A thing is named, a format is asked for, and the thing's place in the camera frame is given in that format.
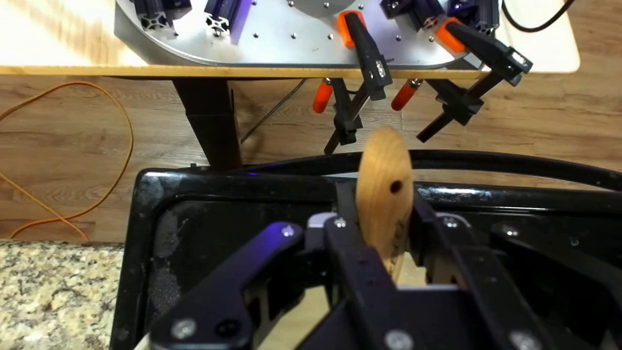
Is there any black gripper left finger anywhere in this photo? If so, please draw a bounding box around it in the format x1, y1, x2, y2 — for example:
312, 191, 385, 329
150, 215, 399, 350

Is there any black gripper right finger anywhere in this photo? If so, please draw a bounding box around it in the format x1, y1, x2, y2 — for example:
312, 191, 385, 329
413, 185, 622, 350

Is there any wooden cooking spoon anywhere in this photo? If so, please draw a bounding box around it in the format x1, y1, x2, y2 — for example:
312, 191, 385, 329
356, 125, 416, 279

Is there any black electric stove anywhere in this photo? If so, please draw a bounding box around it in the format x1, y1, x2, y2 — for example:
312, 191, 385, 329
109, 166, 622, 350

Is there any black table leg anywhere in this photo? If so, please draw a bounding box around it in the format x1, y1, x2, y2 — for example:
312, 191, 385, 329
172, 77, 244, 174

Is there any black orange bar clamp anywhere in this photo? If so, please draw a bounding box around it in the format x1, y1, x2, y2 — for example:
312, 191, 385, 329
312, 10, 395, 158
389, 16, 535, 147

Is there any light wooden table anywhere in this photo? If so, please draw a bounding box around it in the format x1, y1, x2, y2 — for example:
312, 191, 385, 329
0, 0, 584, 82

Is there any orange extension cord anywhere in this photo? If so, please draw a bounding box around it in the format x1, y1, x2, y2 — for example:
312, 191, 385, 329
0, 80, 137, 244

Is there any aluminium base plate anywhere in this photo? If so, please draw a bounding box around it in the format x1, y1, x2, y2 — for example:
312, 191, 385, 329
115, 0, 510, 69

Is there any dark aluminium extrusion post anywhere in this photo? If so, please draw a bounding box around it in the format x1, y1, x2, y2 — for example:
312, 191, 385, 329
446, 0, 502, 36
205, 0, 257, 45
380, 0, 451, 32
131, 0, 195, 32

